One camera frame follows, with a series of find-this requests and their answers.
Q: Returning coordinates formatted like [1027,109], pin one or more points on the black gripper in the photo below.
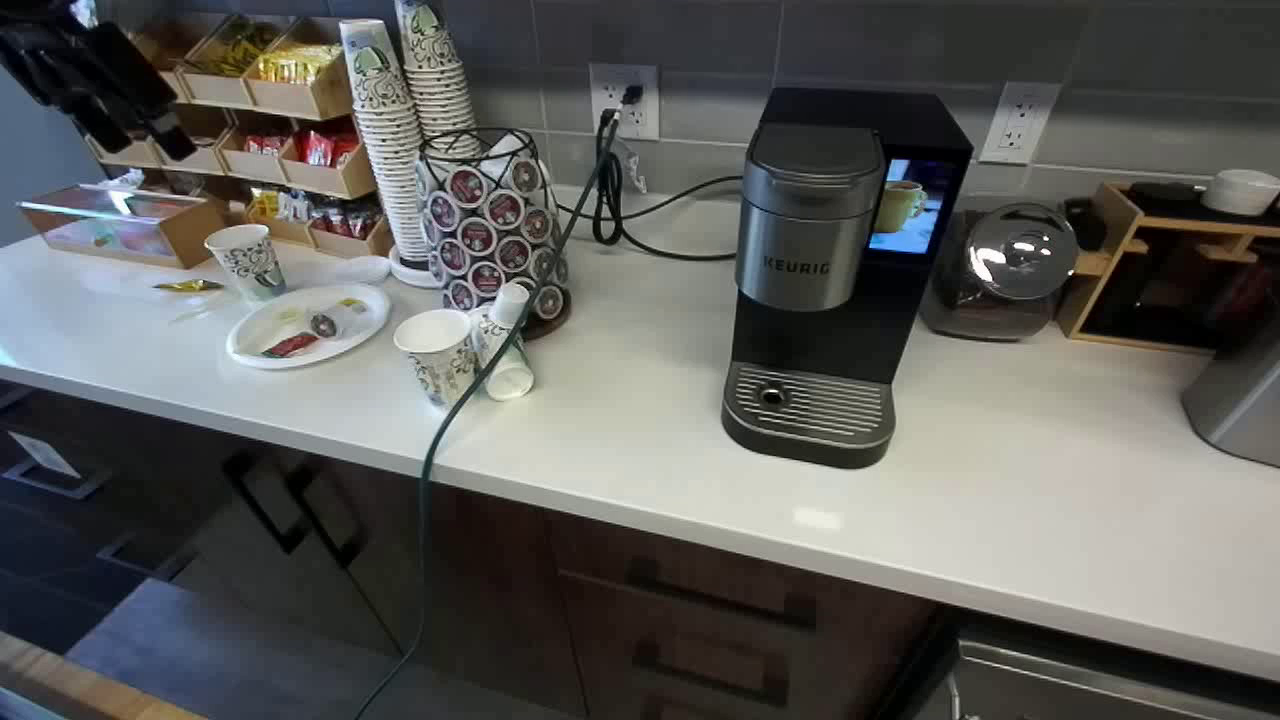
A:
[42,44]

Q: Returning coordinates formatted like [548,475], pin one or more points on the patterned paper coffee cup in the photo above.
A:
[439,357]
[251,260]
[505,352]

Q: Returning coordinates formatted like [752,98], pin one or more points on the tall patterned paper cup stack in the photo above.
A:
[386,147]
[439,67]

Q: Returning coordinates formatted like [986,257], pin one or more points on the small creamer cup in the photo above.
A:
[325,324]

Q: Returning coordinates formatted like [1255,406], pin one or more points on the white cup lids stack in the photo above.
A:
[412,272]

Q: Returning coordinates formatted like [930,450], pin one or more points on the black silver coffee machine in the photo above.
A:
[825,265]

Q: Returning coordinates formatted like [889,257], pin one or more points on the wooden tea bag box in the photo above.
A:
[126,225]

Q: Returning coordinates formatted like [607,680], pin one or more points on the wooden condiment organizer shelf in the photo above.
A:
[240,160]

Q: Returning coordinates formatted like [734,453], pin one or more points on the olive yellow tea packets pile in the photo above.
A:
[230,50]

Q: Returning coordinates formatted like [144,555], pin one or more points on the red packets pile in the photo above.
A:
[261,140]
[325,147]

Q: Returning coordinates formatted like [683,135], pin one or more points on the yellow sugar stick packet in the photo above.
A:
[187,284]

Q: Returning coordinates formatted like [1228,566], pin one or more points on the bright yellow packets pile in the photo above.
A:
[301,63]

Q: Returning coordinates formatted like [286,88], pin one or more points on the white round plate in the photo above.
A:
[307,330]

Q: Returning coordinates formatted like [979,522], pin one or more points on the dark red packet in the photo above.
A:
[291,347]

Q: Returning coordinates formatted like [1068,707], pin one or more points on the small yellow packet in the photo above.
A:
[353,305]

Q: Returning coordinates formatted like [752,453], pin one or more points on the light wood board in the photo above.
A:
[65,680]

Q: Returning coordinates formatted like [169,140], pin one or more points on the dark wood base cabinet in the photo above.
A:
[534,600]

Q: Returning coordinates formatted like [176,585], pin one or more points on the wooden countertop rack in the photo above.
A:
[1122,254]

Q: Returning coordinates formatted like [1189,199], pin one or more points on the white bowl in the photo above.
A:
[1241,194]

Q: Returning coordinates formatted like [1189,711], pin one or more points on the stainless steel appliance front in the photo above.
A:
[1104,680]

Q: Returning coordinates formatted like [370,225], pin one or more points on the grey metal container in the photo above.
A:
[1237,394]

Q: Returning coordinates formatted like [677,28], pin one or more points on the white wall outlet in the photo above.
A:
[1016,122]
[622,102]

